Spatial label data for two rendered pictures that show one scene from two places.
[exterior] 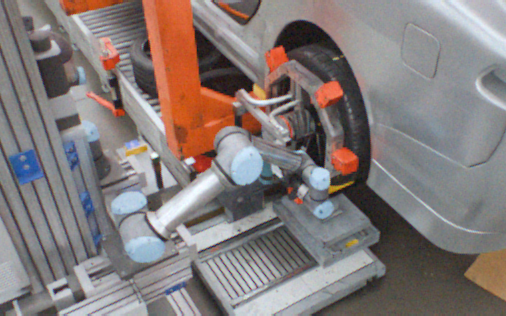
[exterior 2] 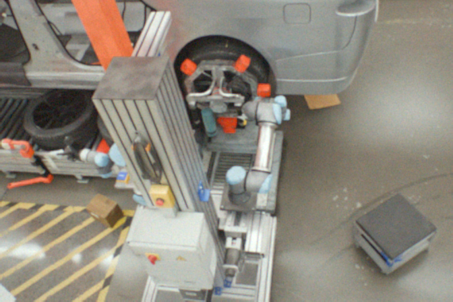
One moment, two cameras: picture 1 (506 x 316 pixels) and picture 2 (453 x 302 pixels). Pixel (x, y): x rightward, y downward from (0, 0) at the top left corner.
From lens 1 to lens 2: 1.65 m
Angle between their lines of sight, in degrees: 29
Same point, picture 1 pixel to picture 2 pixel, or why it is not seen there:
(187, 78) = not seen: hidden behind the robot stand
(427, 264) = (291, 116)
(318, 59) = (220, 51)
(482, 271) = (313, 101)
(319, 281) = not seen: hidden behind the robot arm
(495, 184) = (355, 48)
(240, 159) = (278, 111)
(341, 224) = (251, 128)
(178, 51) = not seen: hidden behind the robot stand
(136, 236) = (263, 180)
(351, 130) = (259, 73)
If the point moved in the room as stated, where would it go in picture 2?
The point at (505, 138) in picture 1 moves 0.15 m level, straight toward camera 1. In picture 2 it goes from (356, 27) to (369, 39)
